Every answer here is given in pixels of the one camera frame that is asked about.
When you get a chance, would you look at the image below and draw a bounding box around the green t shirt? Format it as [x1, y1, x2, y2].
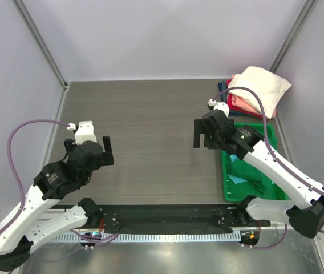
[226, 124, 279, 195]

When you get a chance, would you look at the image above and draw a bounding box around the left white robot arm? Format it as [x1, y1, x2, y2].
[0, 136, 114, 272]

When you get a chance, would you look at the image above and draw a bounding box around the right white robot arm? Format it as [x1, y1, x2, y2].
[193, 110, 324, 239]

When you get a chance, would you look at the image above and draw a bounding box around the light blue t shirt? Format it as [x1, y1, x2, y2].
[228, 155, 247, 184]

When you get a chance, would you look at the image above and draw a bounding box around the folded red t shirt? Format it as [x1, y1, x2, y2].
[221, 92, 262, 118]

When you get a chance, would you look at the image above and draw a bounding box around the folded pink t shirt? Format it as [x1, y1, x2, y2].
[228, 94, 262, 117]

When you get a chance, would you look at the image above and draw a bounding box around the folded navy t shirt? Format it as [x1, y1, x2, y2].
[218, 80, 262, 118]

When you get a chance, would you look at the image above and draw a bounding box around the folded cream t shirt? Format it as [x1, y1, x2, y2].
[228, 66, 291, 119]

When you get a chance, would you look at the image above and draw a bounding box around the green plastic tray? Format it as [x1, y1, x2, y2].
[221, 122, 290, 202]

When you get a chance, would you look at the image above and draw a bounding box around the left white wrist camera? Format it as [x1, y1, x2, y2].
[75, 121, 97, 146]

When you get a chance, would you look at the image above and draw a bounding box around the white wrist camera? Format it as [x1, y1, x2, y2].
[208, 99, 230, 117]
[75, 121, 97, 146]

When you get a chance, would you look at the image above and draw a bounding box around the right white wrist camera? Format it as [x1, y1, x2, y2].
[208, 99, 230, 117]

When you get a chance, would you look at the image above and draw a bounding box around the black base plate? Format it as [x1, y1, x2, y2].
[82, 204, 271, 235]

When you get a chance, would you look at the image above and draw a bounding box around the slotted white cable duct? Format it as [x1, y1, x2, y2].
[52, 231, 241, 244]

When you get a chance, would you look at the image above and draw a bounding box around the left aluminium frame post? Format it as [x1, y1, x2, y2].
[12, 0, 67, 89]

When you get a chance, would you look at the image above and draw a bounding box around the aluminium frame post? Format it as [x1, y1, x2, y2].
[269, 0, 318, 73]
[12, 0, 67, 89]

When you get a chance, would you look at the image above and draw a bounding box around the right aluminium frame post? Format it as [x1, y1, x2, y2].
[269, 0, 318, 73]

